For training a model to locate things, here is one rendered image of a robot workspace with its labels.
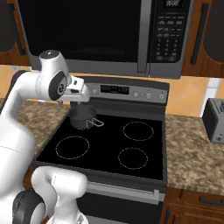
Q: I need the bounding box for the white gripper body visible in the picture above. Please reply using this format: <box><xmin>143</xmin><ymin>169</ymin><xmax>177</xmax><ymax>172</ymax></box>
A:
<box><xmin>59</xmin><ymin>84</ymin><xmax>92</xmax><ymax>104</ymax></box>

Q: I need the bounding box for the black and steel stove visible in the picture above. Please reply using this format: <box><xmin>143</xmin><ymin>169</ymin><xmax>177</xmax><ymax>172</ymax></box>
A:
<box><xmin>31</xmin><ymin>76</ymin><xmax>171</xmax><ymax>224</ymax></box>

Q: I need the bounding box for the dark grey saucepan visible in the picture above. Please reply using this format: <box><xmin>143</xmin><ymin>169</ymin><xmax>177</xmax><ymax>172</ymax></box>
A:
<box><xmin>67</xmin><ymin>104</ymin><xmax>105</xmax><ymax>131</ymax></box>

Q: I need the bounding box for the black microwave door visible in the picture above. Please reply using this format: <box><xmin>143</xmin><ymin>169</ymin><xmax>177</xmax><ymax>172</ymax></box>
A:
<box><xmin>16</xmin><ymin>0</ymin><xmax>153</xmax><ymax>75</ymax></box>

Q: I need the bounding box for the black and steel microwave oven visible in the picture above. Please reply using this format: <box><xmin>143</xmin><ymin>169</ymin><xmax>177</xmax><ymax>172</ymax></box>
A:
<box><xmin>15</xmin><ymin>0</ymin><xmax>195</xmax><ymax>80</ymax></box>

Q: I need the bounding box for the black oven door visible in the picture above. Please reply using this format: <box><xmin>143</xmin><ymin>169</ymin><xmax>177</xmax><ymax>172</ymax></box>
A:
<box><xmin>74</xmin><ymin>181</ymin><xmax>166</xmax><ymax>224</ymax></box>

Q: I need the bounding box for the grey toaster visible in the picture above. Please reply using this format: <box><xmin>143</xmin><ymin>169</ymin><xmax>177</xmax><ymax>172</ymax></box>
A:
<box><xmin>201</xmin><ymin>97</ymin><xmax>224</xmax><ymax>144</ymax></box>

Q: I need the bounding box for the brown wooden drawer front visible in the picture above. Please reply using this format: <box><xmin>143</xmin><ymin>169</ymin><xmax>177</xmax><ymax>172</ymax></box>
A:
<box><xmin>164</xmin><ymin>186</ymin><xmax>224</xmax><ymax>215</ymax></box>

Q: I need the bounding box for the brown base cupboard door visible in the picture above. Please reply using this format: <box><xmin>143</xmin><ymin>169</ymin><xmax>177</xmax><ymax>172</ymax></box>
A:
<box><xmin>159</xmin><ymin>203</ymin><xmax>224</xmax><ymax>224</ymax></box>

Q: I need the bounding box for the black cupboard door handle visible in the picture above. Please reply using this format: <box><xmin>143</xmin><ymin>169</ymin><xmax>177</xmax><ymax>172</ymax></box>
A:
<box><xmin>6</xmin><ymin>2</ymin><xmax>28</xmax><ymax>57</ymax></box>
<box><xmin>190</xmin><ymin>2</ymin><xmax>210</xmax><ymax>66</ymax></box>

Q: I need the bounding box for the steel microwave door handle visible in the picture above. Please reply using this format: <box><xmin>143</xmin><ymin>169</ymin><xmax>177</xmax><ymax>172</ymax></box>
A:
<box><xmin>136</xmin><ymin>0</ymin><xmax>153</xmax><ymax>74</ymax></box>

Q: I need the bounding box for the brown wall cupboard door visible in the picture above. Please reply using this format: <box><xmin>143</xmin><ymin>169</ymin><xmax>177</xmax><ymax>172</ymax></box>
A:
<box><xmin>181</xmin><ymin>0</ymin><xmax>224</xmax><ymax>79</ymax></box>
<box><xmin>0</xmin><ymin>0</ymin><xmax>32</xmax><ymax>67</ymax></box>

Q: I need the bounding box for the steel oven door handle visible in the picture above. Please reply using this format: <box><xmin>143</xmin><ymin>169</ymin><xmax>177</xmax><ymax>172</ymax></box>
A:
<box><xmin>86</xmin><ymin>181</ymin><xmax>166</xmax><ymax>206</ymax></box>

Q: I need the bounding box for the black base cupboard handle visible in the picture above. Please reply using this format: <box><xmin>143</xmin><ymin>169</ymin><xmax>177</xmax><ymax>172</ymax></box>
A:
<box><xmin>164</xmin><ymin>206</ymin><xmax>172</xmax><ymax>224</ymax></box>

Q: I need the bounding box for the black drawer handle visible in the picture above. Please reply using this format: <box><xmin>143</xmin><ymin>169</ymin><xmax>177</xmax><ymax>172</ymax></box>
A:
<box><xmin>199</xmin><ymin>195</ymin><xmax>224</xmax><ymax>207</ymax></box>

